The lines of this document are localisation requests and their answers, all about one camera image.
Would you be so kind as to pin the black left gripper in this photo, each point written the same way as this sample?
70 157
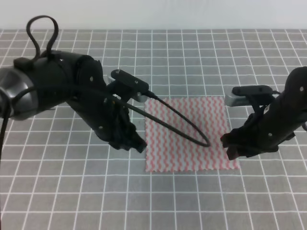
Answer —
109 121

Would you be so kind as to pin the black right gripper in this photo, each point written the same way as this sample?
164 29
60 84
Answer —
285 114

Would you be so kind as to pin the pink white wavy towel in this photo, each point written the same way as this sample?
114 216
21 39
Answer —
169 152

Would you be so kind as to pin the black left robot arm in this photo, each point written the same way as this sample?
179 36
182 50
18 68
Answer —
31 87

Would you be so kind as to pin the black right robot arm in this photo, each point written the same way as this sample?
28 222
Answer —
255 117

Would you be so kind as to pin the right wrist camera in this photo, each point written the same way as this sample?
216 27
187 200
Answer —
255 95

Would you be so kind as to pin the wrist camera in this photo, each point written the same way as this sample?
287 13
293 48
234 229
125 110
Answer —
255 95
127 86

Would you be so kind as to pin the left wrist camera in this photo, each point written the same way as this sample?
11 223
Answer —
127 86

